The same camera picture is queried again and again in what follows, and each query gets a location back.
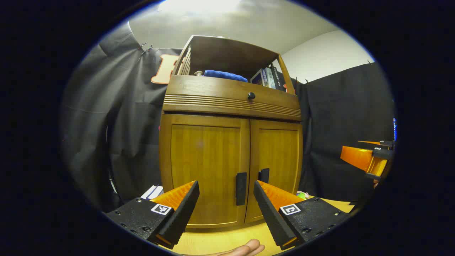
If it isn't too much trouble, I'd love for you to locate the grey book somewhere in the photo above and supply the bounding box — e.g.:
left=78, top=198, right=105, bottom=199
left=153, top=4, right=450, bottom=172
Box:
left=265, top=67, right=277, bottom=89

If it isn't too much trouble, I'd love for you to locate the blue and white book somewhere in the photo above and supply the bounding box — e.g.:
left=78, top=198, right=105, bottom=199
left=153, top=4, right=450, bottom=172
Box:
left=140, top=185, right=164, bottom=200

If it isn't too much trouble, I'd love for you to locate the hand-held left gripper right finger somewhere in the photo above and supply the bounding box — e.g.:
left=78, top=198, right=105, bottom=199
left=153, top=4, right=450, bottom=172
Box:
left=253, top=180, right=352, bottom=251

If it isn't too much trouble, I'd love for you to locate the wooden cabinet door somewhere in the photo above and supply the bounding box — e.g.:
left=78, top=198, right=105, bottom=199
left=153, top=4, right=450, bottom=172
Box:
left=159, top=114, right=251, bottom=228
left=245, top=119, right=304, bottom=224

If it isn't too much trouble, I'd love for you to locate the black backdrop cloth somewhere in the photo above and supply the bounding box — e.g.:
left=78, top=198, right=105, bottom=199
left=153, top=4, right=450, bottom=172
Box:
left=60, top=21, right=396, bottom=214

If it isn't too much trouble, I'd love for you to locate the blue folded cloth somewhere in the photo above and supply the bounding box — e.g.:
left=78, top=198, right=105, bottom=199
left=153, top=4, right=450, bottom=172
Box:
left=203, top=70, right=248, bottom=83

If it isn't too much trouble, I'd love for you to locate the wooden cabinet drawer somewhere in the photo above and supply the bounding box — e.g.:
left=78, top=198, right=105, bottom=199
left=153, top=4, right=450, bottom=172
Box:
left=163, top=75, right=302, bottom=121

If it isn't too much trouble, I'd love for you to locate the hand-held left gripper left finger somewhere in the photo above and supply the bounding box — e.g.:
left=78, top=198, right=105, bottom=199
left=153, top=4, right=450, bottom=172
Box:
left=106, top=180, right=200, bottom=250

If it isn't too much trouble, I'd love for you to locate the dark blue book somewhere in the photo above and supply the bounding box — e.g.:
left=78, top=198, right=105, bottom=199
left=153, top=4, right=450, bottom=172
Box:
left=251, top=68, right=268, bottom=87

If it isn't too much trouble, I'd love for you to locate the wooden double-door shoe cabinet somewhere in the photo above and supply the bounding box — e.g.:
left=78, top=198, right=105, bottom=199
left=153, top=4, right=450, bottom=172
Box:
left=158, top=35, right=304, bottom=229

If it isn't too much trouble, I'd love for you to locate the ceiling light panel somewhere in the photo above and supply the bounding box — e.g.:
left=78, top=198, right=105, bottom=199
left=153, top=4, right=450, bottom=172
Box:
left=156, top=0, right=242, bottom=15

